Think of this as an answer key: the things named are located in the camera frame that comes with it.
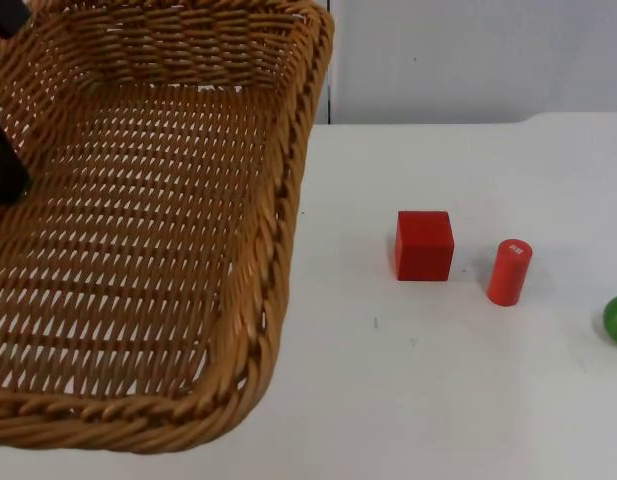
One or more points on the red cube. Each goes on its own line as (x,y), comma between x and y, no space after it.
(424,246)

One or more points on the red cylinder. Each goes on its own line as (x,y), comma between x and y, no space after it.
(508,272)

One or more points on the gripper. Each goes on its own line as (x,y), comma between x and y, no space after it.
(4,15)

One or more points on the pale brown wicker basket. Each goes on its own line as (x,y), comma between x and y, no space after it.
(153,240)

